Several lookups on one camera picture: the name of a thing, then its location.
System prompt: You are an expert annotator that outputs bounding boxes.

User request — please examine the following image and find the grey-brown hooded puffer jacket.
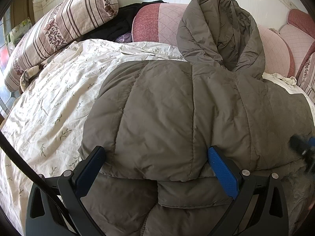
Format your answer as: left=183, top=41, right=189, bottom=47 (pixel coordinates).
left=79, top=0, right=314, bottom=235

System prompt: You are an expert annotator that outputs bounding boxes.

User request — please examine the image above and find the white floral bed sheet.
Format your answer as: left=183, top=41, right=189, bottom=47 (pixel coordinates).
left=0, top=38, right=315, bottom=236

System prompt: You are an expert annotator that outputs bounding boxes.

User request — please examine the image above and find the stained glass window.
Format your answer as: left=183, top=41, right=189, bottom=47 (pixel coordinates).
left=1, top=8, right=18, bottom=117

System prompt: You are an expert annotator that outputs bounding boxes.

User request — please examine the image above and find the floral box by window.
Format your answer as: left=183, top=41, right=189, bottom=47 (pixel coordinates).
left=9, top=17, right=32, bottom=46

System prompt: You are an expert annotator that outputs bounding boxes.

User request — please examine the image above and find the pink padded headboard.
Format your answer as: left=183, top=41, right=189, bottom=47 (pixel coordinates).
left=131, top=3, right=314, bottom=80

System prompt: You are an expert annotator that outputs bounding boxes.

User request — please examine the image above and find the striped floral bolster pillow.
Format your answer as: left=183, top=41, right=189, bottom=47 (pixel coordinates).
left=4, top=0, right=119, bottom=92

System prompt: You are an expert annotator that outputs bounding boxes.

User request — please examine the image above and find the purple cloth item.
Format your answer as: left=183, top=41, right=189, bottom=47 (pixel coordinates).
left=114, top=32, right=133, bottom=43

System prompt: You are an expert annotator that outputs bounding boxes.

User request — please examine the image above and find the black garment by headboard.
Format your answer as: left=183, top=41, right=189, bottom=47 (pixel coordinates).
left=76, top=0, right=164, bottom=42

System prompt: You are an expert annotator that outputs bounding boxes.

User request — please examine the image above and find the black cable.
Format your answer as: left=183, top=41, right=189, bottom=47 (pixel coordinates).
left=0, top=131, right=82, bottom=236

